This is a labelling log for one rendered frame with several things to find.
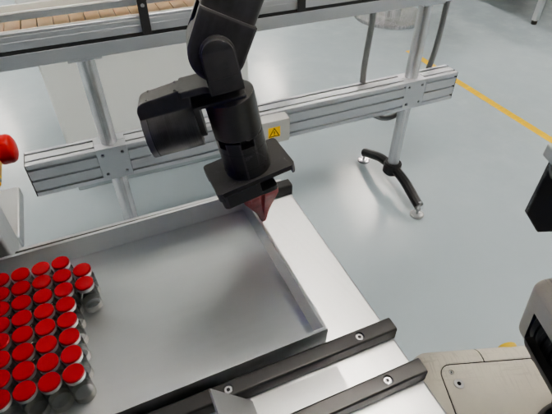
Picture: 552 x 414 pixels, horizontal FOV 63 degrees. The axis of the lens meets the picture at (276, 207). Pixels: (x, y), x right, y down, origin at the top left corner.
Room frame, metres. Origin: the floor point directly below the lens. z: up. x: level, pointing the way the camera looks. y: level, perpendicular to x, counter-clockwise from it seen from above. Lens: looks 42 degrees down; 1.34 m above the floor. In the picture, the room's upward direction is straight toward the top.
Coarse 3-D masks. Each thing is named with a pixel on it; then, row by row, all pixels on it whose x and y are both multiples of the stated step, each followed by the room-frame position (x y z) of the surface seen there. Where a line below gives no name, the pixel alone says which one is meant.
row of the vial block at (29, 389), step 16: (16, 272) 0.35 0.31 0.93; (16, 288) 0.33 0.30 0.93; (32, 288) 0.34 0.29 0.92; (16, 304) 0.31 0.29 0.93; (32, 304) 0.31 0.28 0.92; (16, 320) 0.28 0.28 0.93; (32, 320) 0.29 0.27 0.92; (16, 336) 0.27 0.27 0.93; (32, 336) 0.27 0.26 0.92; (16, 352) 0.25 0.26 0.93; (32, 352) 0.25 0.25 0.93; (16, 368) 0.23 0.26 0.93; (32, 368) 0.23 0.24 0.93; (32, 384) 0.21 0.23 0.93; (16, 400) 0.20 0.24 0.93; (32, 400) 0.20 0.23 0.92
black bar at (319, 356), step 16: (384, 320) 0.30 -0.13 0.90; (352, 336) 0.28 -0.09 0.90; (368, 336) 0.28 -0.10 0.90; (384, 336) 0.29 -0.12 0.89; (304, 352) 0.26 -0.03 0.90; (320, 352) 0.26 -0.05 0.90; (336, 352) 0.26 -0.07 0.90; (352, 352) 0.27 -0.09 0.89; (272, 368) 0.24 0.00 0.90; (288, 368) 0.24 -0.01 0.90; (304, 368) 0.25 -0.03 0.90; (224, 384) 0.23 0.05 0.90; (240, 384) 0.23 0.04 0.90; (256, 384) 0.23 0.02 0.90; (272, 384) 0.23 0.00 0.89; (192, 400) 0.21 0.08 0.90; (208, 400) 0.21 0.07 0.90
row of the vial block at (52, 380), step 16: (32, 272) 0.35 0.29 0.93; (48, 272) 0.36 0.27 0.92; (48, 288) 0.33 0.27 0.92; (48, 304) 0.31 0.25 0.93; (48, 320) 0.28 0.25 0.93; (48, 336) 0.27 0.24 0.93; (48, 352) 0.25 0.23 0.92; (48, 368) 0.23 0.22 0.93; (64, 368) 0.24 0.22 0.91; (48, 384) 0.21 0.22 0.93; (64, 384) 0.22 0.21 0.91; (48, 400) 0.21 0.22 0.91; (64, 400) 0.21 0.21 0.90
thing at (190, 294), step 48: (96, 240) 0.43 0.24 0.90; (144, 240) 0.45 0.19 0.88; (192, 240) 0.45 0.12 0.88; (240, 240) 0.45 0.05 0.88; (144, 288) 0.36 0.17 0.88; (192, 288) 0.36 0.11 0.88; (240, 288) 0.36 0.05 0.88; (288, 288) 0.36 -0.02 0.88; (96, 336) 0.29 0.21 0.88; (144, 336) 0.29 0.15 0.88; (192, 336) 0.29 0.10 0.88; (240, 336) 0.29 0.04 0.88; (288, 336) 0.29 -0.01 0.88; (96, 384) 0.24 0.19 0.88; (144, 384) 0.24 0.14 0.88; (192, 384) 0.22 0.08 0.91
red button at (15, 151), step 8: (0, 136) 0.51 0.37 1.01; (8, 136) 0.52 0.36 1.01; (0, 144) 0.50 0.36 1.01; (8, 144) 0.50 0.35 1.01; (0, 152) 0.49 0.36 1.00; (8, 152) 0.50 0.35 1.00; (16, 152) 0.51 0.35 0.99; (0, 160) 0.49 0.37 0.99; (8, 160) 0.50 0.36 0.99; (16, 160) 0.51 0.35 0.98
